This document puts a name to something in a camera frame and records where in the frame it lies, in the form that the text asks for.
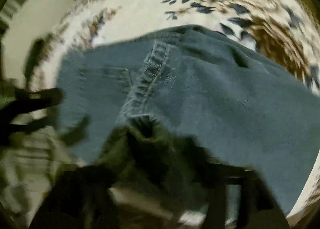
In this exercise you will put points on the floral bed blanket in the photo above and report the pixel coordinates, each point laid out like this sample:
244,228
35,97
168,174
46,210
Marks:
285,31

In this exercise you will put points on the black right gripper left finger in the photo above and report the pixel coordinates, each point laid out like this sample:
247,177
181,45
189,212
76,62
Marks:
81,198

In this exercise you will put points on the blue denim jeans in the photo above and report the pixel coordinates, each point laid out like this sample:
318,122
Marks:
243,107

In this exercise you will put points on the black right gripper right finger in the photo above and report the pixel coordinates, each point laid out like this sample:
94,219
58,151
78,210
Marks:
257,206

